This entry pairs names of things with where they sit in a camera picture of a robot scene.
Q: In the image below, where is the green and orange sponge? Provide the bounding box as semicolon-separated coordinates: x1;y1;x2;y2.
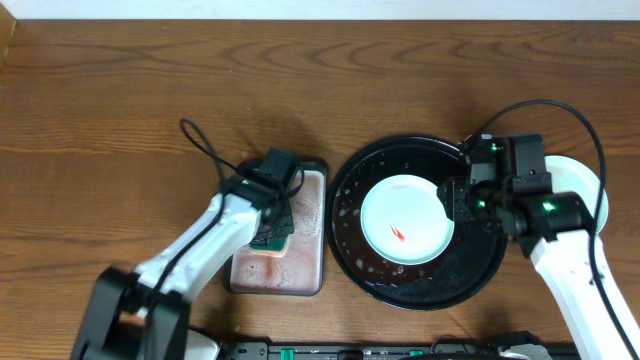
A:
249;237;289;257

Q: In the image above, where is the mint plate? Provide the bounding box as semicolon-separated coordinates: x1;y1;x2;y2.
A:
360;175;455;265
545;155;600;216

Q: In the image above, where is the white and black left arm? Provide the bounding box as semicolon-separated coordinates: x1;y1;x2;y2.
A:
71;193;293;359

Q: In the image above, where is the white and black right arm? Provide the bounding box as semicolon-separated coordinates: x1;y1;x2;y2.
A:
437;136;639;359

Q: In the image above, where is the round black tray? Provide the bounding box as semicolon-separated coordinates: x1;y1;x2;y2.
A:
324;135;507;311

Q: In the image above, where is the black rectangular soapy water tray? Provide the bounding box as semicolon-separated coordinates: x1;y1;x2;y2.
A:
224;162;327;296

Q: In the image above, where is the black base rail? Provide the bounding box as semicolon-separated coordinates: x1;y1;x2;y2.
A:
218;332;580;360

